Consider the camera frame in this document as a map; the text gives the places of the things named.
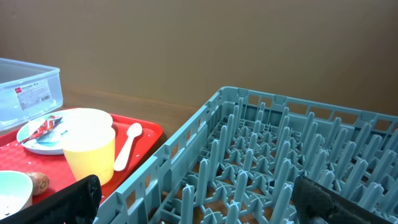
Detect red plastic tray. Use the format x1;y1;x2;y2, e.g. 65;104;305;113
1;114;163;203

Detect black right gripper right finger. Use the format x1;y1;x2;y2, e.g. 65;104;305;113
292;176;389;224

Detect yellow plastic cup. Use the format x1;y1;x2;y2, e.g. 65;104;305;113
60;126;116;185

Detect green bowl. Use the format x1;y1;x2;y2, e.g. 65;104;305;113
0;170;33;219

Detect grey-blue dishwasher rack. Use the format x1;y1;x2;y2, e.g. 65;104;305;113
95;86;397;223

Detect light blue plate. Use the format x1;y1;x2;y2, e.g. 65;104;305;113
16;108;114;156

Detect clear plastic storage box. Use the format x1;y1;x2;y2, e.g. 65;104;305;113
1;58;63;131

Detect red snack wrapper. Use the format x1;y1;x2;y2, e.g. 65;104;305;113
19;115;63;144

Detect white plastic spoon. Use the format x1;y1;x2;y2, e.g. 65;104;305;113
114;123;142;172

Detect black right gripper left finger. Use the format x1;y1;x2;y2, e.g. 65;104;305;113
1;175;102;224

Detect carrot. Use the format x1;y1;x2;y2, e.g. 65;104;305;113
25;172;49;196

